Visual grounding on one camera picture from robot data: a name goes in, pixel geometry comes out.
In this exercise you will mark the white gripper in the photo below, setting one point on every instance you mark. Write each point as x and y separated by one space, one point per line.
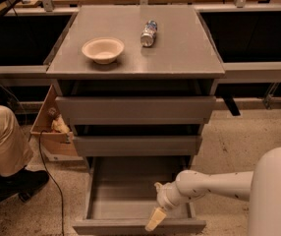
164 198

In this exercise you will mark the grey bottom drawer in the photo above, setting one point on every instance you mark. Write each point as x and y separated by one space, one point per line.
121 196

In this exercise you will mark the grey drawer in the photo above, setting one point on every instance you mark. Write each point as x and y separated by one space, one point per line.
137 140
121 196
156 102

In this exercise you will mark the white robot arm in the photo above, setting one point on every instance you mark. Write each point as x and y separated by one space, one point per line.
260 187

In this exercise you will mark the grey middle drawer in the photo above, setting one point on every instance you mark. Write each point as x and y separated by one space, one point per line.
137 140

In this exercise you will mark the grey top drawer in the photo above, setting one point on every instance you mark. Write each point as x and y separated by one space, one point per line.
156 102

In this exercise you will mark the grey drawer cabinet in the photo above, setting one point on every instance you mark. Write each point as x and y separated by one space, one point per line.
136 80

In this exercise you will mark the small doll in crate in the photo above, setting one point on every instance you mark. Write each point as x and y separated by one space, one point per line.
58 124

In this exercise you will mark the black shoe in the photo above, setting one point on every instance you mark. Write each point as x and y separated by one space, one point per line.
24 181

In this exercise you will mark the person's beige trouser leg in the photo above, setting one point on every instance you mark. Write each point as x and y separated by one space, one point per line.
15 152

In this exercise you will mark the beige paper bowl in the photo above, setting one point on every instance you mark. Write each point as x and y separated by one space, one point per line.
103 50

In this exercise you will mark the crushed soda can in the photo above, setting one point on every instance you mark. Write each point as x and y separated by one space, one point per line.
148 34

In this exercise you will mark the grey metal rail frame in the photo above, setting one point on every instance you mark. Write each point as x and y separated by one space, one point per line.
258 71

